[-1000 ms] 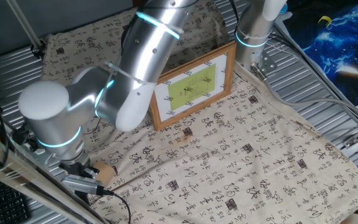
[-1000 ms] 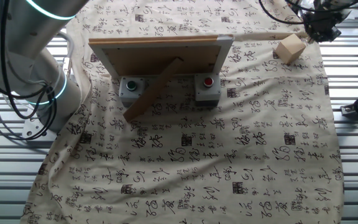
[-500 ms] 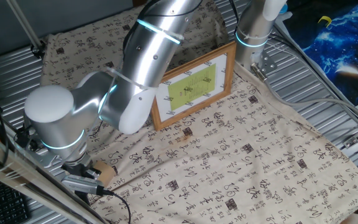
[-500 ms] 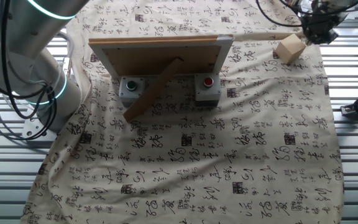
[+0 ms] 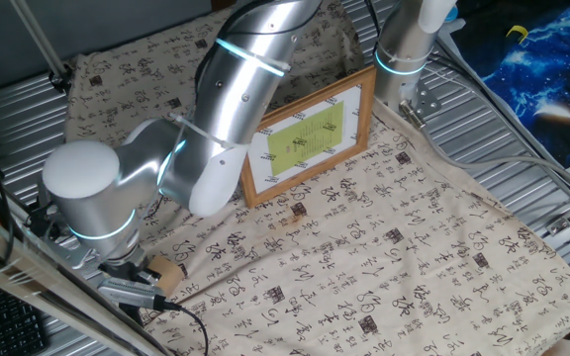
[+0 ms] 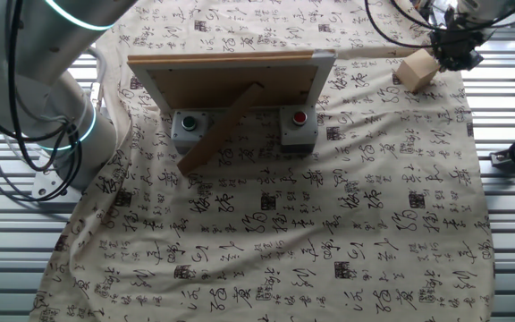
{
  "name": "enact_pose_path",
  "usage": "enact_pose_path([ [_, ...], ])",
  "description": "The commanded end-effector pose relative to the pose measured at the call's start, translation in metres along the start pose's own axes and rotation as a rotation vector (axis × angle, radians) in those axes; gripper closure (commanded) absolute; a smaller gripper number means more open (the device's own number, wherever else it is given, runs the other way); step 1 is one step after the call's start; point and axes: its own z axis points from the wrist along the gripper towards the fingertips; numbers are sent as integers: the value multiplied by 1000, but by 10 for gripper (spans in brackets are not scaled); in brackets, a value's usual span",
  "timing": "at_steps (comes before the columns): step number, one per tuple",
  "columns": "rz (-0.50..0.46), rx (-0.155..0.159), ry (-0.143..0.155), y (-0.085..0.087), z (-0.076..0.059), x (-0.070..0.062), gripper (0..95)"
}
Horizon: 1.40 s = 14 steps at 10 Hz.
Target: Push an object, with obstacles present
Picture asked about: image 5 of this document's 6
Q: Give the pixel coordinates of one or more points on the grey metal pole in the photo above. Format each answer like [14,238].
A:
[37,37]

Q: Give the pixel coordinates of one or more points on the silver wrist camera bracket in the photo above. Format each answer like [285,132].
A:
[79,257]

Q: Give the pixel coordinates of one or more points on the black keyboard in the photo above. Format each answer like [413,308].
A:
[8,326]

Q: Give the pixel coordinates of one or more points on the blue galaxy print mat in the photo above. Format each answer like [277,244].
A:
[537,74]

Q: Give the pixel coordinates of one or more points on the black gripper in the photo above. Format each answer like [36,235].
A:
[122,271]

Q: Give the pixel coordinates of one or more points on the silver base mounting plate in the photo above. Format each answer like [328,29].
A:
[421,101]

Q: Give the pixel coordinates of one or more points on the beige calligraphy print cloth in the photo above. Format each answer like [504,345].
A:
[364,257]

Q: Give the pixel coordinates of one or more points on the wooden picture frame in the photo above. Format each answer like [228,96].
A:
[314,138]

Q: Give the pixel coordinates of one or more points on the grey depth camera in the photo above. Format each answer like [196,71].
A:
[131,293]

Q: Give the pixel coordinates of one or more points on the light wooden block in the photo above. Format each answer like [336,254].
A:
[168,277]

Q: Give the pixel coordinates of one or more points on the aluminium frame bar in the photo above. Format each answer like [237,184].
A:
[28,277]

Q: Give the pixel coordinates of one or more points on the black pole clamp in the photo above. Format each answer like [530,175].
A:
[61,79]

